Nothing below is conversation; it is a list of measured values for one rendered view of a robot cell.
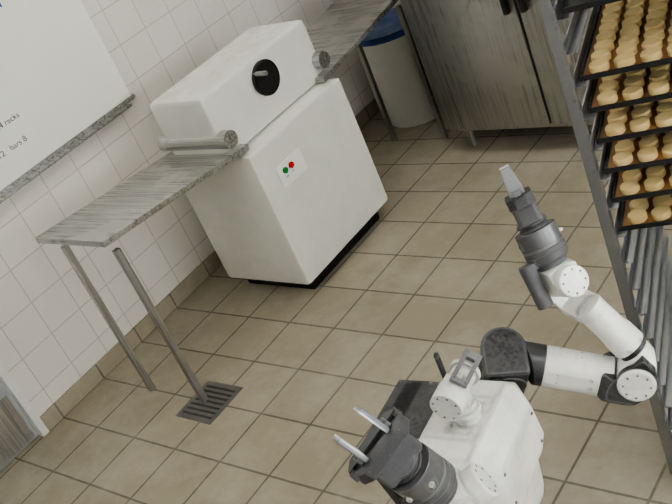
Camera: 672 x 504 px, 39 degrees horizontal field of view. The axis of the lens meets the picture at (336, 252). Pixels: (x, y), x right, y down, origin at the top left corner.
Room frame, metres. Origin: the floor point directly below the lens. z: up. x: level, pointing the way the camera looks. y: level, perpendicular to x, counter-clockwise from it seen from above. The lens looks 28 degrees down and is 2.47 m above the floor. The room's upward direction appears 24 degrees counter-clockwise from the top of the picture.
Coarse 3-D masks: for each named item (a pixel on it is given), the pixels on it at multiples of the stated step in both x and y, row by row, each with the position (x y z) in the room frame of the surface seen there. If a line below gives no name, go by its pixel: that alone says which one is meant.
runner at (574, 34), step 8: (576, 16) 2.27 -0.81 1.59; (584, 16) 2.28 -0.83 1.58; (576, 24) 2.25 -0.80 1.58; (584, 24) 2.23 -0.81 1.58; (568, 32) 2.16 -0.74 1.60; (576, 32) 2.20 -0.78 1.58; (568, 40) 2.14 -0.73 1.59; (576, 40) 2.15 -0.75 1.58; (568, 48) 2.13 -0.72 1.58; (576, 48) 2.11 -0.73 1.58
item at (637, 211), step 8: (632, 200) 2.19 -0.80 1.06; (640, 200) 2.17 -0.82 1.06; (648, 200) 2.19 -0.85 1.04; (656, 200) 2.14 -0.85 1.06; (664, 200) 2.13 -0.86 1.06; (632, 208) 2.16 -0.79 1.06; (640, 208) 2.15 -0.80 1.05; (648, 208) 2.15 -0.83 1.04; (656, 208) 2.11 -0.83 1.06; (664, 208) 2.09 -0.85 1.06; (624, 216) 2.17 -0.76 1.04; (632, 216) 2.12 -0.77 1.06; (640, 216) 2.10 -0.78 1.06; (648, 216) 2.12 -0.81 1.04; (656, 216) 2.08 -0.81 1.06; (664, 216) 2.07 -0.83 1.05; (624, 224) 2.13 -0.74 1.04; (632, 224) 2.11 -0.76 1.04
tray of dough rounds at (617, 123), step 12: (624, 108) 2.20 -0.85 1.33; (636, 108) 2.16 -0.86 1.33; (648, 108) 2.14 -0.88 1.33; (660, 108) 2.11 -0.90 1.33; (612, 120) 2.16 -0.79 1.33; (624, 120) 2.15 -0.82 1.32; (636, 120) 2.11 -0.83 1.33; (648, 120) 2.08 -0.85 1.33; (660, 120) 2.05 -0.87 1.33; (600, 132) 2.16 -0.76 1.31; (612, 132) 2.11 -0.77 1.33; (624, 132) 2.11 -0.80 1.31; (636, 132) 2.06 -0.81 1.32; (648, 132) 2.05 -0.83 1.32; (660, 132) 2.03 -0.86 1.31
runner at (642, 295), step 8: (648, 232) 2.44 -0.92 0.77; (648, 240) 2.40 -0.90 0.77; (648, 248) 2.36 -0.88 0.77; (648, 256) 2.32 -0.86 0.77; (648, 264) 2.29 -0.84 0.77; (648, 272) 2.25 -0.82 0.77; (648, 280) 2.22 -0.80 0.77; (640, 288) 2.20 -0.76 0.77; (648, 288) 2.18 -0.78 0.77; (640, 296) 2.16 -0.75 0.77; (648, 296) 2.15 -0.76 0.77; (640, 304) 2.13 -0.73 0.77; (640, 312) 2.10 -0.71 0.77
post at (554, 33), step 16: (544, 0) 2.10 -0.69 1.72; (544, 16) 2.11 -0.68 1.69; (560, 32) 2.11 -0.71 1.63; (560, 48) 2.10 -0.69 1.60; (560, 64) 2.11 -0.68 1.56; (560, 80) 2.11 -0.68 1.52; (576, 96) 2.10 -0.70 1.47; (576, 112) 2.10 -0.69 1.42; (576, 128) 2.11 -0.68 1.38; (592, 160) 2.10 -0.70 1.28; (592, 176) 2.10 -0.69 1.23; (592, 192) 2.11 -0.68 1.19; (608, 224) 2.10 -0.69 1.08; (608, 240) 2.11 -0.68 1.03; (624, 272) 2.10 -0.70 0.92; (624, 288) 2.10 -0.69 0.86; (624, 304) 2.11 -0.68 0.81; (656, 400) 2.10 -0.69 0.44; (656, 416) 2.11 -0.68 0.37
